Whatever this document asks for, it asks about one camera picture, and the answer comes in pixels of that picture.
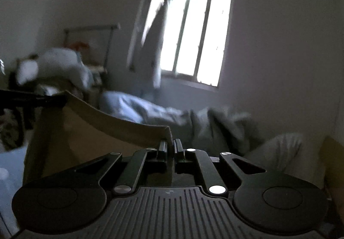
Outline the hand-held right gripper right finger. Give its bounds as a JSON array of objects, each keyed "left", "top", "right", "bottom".
[{"left": 173, "top": 139, "right": 273, "bottom": 197}]

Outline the white bedding bundle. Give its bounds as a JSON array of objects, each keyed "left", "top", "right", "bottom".
[{"left": 16, "top": 48, "right": 93, "bottom": 90}]

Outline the barred window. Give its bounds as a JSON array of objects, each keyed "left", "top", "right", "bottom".
[{"left": 127, "top": 0, "right": 237, "bottom": 93}]

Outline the light curtain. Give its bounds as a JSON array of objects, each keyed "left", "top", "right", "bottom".
[{"left": 140, "top": 0, "right": 213, "bottom": 90}]

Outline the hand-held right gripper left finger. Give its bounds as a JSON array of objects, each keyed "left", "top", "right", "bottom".
[{"left": 72, "top": 140, "right": 169, "bottom": 197}]

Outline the metal clothes rack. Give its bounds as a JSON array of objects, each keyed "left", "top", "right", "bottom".
[{"left": 64, "top": 24, "right": 120, "bottom": 73}]

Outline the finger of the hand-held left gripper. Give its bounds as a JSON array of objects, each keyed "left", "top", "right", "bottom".
[{"left": 0, "top": 90, "right": 67, "bottom": 108}]

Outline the wooden headboard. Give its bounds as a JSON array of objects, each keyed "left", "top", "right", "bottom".
[{"left": 320, "top": 135, "right": 344, "bottom": 202}]

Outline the beige garment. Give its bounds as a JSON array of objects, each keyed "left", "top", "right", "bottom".
[{"left": 23, "top": 90, "right": 174, "bottom": 188}]

